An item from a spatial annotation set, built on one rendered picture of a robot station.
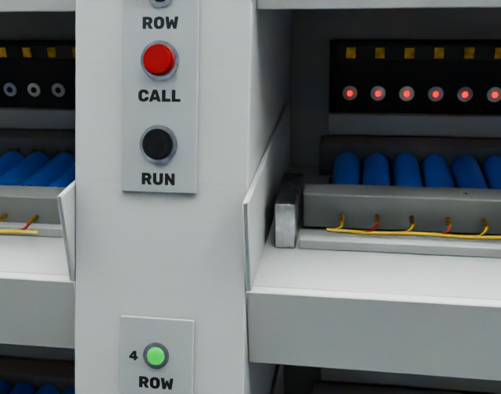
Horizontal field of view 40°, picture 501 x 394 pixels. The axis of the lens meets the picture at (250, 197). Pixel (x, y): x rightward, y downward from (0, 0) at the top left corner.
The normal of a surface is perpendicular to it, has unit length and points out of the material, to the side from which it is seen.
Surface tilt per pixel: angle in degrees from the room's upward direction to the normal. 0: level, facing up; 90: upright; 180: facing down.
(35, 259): 19
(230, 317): 90
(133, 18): 90
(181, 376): 90
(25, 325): 109
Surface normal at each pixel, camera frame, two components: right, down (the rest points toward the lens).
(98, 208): -0.16, 0.07
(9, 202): -0.16, 0.39
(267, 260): -0.03, -0.92
